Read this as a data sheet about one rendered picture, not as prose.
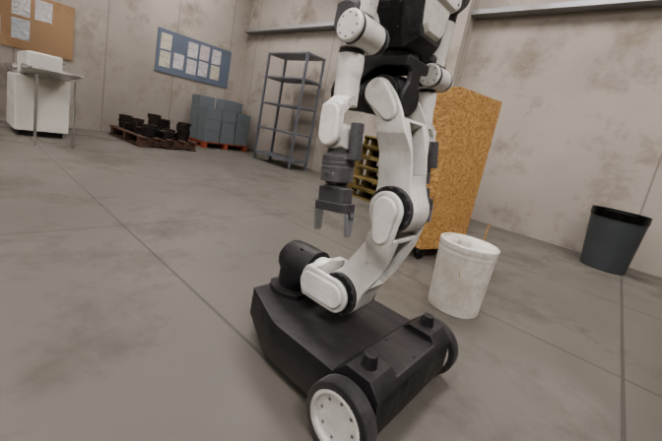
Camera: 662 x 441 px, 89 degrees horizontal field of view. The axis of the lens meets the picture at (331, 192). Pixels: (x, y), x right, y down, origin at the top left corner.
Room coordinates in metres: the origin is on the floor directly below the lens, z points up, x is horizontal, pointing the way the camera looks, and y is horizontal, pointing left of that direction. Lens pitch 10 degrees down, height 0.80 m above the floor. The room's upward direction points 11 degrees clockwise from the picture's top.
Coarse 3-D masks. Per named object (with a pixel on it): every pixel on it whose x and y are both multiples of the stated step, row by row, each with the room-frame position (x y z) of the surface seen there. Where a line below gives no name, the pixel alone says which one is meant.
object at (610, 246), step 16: (592, 208) 3.33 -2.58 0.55; (608, 208) 3.46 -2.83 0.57; (592, 224) 3.26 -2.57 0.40; (608, 224) 3.12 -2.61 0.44; (624, 224) 3.05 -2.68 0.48; (640, 224) 3.01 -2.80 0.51; (592, 240) 3.21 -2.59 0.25; (608, 240) 3.10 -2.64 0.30; (624, 240) 3.04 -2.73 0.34; (640, 240) 3.06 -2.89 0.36; (592, 256) 3.17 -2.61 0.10; (608, 256) 3.08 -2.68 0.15; (624, 256) 3.05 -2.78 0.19; (608, 272) 3.07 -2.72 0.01; (624, 272) 3.08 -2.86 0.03
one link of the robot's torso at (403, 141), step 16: (384, 80) 1.01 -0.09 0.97; (368, 96) 1.03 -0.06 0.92; (384, 96) 1.00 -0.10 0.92; (384, 112) 0.99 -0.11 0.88; (400, 112) 0.97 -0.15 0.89; (416, 112) 1.10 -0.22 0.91; (384, 128) 0.99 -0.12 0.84; (400, 128) 0.96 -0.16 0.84; (416, 128) 1.05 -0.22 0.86; (384, 144) 1.01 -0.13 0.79; (400, 144) 0.97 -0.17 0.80; (416, 144) 1.05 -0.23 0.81; (384, 160) 1.01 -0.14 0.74; (400, 160) 0.97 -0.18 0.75; (416, 160) 1.05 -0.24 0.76; (384, 176) 1.00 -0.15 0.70; (400, 176) 0.97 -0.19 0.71; (416, 176) 0.97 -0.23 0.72; (400, 192) 0.94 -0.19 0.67; (416, 192) 0.96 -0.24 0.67; (368, 208) 1.00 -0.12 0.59; (416, 208) 0.94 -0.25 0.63; (400, 224) 0.93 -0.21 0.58; (416, 224) 0.96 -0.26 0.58
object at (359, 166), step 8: (368, 136) 4.44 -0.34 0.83; (376, 144) 4.74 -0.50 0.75; (376, 152) 4.75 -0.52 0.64; (368, 160) 4.82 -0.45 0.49; (376, 160) 4.34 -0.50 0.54; (360, 168) 4.59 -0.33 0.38; (368, 168) 4.44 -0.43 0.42; (376, 168) 4.37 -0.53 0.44; (360, 176) 4.50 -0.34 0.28; (368, 176) 4.73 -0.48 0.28; (376, 176) 4.74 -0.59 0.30; (352, 184) 4.50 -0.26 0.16; (360, 184) 4.77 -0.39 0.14; (368, 184) 4.74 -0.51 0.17; (376, 184) 5.03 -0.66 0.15; (360, 192) 4.82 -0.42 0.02; (368, 192) 4.33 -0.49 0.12; (368, 200) 4.32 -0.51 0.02
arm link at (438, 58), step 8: (448, 24) 1.22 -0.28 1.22; (448, 32) 1.22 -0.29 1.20; (448, 40) 1.23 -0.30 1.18; (440, 48) 1.22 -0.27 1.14; (448, 48) 1.25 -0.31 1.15; (432, 56) 1.22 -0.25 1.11; (440, 56) 1.22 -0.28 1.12; (432, 64) 1.19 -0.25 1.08; (440, 64) 1.23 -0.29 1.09; (432, 72) 1.19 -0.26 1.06; (440, 72) 1.18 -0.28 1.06; (424, 80) 1.21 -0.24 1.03; (432, 80) 1.19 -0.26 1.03; (448, 88) 1.27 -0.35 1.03
